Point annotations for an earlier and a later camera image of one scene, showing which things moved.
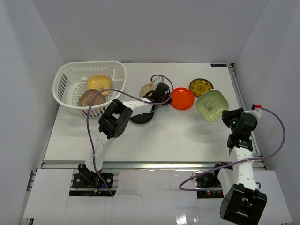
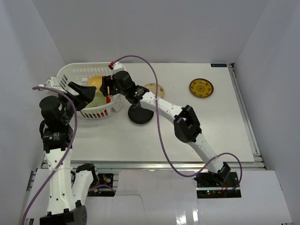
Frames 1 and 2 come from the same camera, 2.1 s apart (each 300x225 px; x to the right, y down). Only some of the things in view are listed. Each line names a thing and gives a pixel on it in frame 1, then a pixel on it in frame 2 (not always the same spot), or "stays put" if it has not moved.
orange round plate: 182,98 to 108,100
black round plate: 141,119 stays put
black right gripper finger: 228,116 to 106,81
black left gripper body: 152,96 to 72,95
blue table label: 218,65 stays put
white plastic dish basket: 78,86 stays put
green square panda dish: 211,103 to 99,99
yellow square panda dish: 99,82 stays put
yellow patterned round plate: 198,86 stays put
